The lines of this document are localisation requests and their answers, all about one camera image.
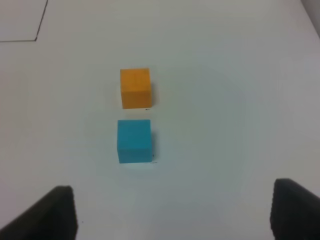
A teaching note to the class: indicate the blue cube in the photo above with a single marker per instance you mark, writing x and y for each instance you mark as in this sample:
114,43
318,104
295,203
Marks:
134,141

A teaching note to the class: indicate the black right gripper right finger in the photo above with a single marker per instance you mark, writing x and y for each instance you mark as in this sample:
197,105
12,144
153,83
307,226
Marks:
295,212

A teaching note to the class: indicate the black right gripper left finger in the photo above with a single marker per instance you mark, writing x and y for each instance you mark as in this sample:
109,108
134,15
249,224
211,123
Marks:
53,217

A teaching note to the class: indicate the orange cube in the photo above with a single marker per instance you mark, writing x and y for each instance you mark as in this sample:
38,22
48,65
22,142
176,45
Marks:
136,88

